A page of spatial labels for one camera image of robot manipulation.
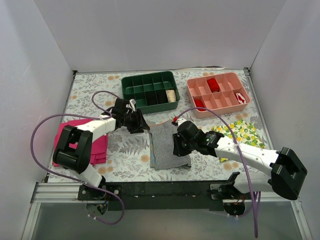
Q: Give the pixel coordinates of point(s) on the beige rolled sock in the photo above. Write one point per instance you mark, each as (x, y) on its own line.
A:
(171, 95)

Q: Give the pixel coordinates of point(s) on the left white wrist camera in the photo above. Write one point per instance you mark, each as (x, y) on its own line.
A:
(132, 105)

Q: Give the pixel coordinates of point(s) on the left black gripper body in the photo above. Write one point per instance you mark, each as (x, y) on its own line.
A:
(138, 122)

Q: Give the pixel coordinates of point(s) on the green divided organizer tray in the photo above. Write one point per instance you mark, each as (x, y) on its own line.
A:
(135, 86)

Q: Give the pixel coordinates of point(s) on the lemon print folded cloth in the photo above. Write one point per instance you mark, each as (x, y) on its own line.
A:
(244, 132)

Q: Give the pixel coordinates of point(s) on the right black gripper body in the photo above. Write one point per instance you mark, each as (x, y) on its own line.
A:
(178, 146)

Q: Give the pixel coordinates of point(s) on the red white rolled cloth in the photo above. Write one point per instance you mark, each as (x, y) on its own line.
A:
(240, 98)

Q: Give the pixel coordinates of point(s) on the red rolled cloth lower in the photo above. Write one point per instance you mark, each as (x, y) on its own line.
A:
(199, 105)

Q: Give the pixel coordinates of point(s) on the red rolled cloth upper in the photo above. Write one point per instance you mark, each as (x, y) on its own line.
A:
(213, 85)

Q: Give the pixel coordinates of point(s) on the black rolled cloth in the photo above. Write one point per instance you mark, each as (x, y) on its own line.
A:
(161, 96)
(151, 98)

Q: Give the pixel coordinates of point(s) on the black metal base rail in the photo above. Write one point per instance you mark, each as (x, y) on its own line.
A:
(165, 195)

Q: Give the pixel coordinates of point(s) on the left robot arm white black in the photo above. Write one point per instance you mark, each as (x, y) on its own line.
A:
(74, 146)

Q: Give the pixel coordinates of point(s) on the grey striped boxer underwear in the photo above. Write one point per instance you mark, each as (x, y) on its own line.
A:
(162, 147)

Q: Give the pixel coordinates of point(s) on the pink divided organizer tray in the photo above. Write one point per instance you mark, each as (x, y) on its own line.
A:
(222, 102)

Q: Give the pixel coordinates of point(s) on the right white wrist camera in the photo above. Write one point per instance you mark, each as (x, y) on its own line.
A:
(177, 121)

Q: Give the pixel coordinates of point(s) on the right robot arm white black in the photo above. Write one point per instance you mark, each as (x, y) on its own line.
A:
(278, 171)

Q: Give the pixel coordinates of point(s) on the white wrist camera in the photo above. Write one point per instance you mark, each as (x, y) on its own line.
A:
(177, 121)
(132, 105)

